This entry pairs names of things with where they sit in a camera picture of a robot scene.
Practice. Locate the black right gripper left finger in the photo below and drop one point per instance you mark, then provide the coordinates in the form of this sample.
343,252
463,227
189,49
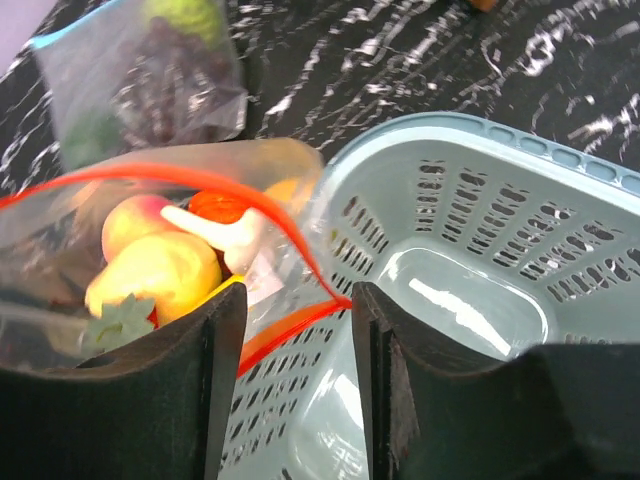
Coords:
156,408

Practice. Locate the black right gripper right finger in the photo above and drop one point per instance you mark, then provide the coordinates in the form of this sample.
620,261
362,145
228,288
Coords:
436,409

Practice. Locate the red strawberry toy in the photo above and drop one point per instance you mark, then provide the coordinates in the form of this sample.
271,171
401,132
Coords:
119,325

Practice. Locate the white garlic bulb toy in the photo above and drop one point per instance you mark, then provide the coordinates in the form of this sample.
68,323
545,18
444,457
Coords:
239,241

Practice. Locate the pink orange peach fruit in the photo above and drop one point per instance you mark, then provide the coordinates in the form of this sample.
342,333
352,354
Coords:
132,219

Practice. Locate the orange pumpkin toy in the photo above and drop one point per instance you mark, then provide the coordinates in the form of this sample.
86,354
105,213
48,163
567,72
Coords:
217,207

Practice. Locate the red zipper clear bag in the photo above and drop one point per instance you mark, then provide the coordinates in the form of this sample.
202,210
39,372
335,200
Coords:
99,257

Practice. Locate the yellow lemon fruit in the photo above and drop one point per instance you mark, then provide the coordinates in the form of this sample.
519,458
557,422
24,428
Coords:
292,193

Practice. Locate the dark red grape bunch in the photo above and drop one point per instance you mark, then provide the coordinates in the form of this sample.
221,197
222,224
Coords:
177,91

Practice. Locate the blue zipper clear bag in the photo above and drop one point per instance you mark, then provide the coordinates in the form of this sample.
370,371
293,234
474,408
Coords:
83,64

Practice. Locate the green bumpy fruit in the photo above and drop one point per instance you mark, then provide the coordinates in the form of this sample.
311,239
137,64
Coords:
204,18

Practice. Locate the yellow banana toy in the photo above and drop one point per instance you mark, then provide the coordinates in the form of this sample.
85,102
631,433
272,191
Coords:
226,283

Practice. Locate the light blue plastic basket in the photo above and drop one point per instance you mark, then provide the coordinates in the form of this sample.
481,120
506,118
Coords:
496,238

